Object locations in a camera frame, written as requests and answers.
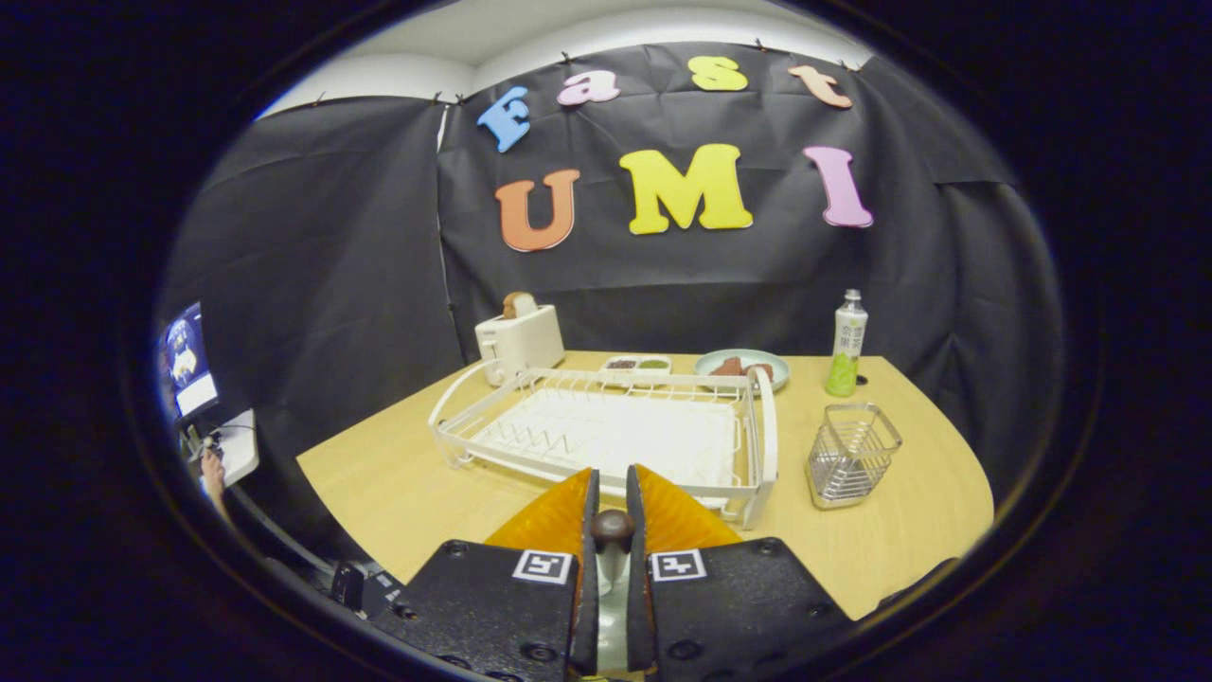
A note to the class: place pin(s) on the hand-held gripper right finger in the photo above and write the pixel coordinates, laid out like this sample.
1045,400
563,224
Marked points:
729,606

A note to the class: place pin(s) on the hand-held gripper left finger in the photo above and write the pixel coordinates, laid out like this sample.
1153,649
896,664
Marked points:
492,606

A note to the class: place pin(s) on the white dish rack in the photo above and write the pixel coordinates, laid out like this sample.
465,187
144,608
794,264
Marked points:
615,436

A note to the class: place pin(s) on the small pale green dish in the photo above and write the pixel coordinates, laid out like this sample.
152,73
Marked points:
778,362

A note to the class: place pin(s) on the white divided sauce dish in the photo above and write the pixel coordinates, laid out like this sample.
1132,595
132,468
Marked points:
634,365

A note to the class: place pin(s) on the small brown meat piece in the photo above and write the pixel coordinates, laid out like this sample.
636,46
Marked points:
759,371

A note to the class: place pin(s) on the white toaster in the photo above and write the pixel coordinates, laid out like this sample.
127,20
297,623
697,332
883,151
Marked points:
521,346

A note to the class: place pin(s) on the green drink bottle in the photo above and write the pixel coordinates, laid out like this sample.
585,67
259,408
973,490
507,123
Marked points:
848,341

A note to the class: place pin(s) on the white flat panel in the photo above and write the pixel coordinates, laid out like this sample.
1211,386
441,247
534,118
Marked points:
237,445

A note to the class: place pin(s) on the brown bread slice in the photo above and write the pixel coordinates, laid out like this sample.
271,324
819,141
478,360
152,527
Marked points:
519,305

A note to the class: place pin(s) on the black backdrop cloth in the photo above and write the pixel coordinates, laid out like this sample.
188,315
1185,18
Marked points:
360,284

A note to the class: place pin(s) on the computer monitor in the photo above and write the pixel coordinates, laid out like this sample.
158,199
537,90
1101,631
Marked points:
189,365

